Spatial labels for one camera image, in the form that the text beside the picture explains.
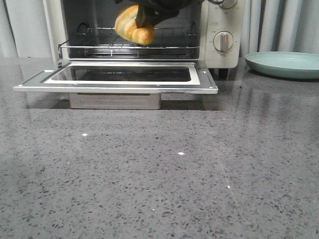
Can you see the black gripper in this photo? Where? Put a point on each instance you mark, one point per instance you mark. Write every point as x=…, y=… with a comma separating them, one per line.
x=166, y=13

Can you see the golden croissant bread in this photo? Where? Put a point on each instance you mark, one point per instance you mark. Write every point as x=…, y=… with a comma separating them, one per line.
x=126, y=27

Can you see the oven glass door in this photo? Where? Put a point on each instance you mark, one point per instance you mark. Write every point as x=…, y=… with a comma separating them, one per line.
x=121, y=84

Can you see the white Toshiba toaster oven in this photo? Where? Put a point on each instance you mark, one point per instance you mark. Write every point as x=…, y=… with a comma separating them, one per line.
x=68, y=17

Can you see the upper oven temperature knob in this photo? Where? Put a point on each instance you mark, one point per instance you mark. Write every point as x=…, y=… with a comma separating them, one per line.
x=227, y=4

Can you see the lower oven timer knob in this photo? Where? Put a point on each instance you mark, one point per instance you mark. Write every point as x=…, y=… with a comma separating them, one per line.
x=223, y=41

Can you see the teal green plate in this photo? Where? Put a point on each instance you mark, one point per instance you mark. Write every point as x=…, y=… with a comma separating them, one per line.
x=290, y=65

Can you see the metal wire oven rack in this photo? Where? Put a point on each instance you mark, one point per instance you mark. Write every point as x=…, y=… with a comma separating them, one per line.
x=169, y=43

